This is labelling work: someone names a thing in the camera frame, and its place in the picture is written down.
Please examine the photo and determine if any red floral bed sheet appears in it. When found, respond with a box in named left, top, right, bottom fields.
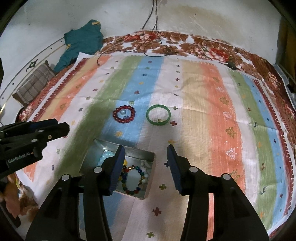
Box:
left=18, top=29, right=296, bottom=149

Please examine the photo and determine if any light blue bead bracelet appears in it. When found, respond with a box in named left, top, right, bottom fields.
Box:
left=97, top=149, right=116, bottom=166

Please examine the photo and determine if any dark red bead bracelet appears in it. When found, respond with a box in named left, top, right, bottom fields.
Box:
left=112, top=105, right=136, bottom=124

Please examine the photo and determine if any black charger plug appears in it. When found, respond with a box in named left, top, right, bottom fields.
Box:
left=226, top=61, right=237, bottom=70

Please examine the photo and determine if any green jade bangle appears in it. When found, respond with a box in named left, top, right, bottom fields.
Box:
left=145, top=104, right=171, bottom=126

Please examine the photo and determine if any teal green garment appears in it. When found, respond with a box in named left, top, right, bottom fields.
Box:
left=54, top=20, right=103, bottom=73

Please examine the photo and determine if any white pink bead bracelet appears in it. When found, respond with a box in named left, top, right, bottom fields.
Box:
left=140, top=161, right=153, bottom=185

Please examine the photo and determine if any grey checkered pillow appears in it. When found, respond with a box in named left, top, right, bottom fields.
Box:
left=13, top=60, right=55, bottom=107

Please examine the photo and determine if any multicolour bead bracelet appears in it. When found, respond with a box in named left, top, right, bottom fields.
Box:
left=118, top=159, right=146, bottom=195

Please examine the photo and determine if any silver metal tin box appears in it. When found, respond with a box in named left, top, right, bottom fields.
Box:
left=79, top=139, right=154, bottom=199

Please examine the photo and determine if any striped colourful cloth mat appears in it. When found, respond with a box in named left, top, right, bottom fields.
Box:
left=17, top=53, right=295, bottom=240

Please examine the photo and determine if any black cable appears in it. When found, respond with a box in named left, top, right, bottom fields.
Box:
left=96, top=0, right=179, bottom=66

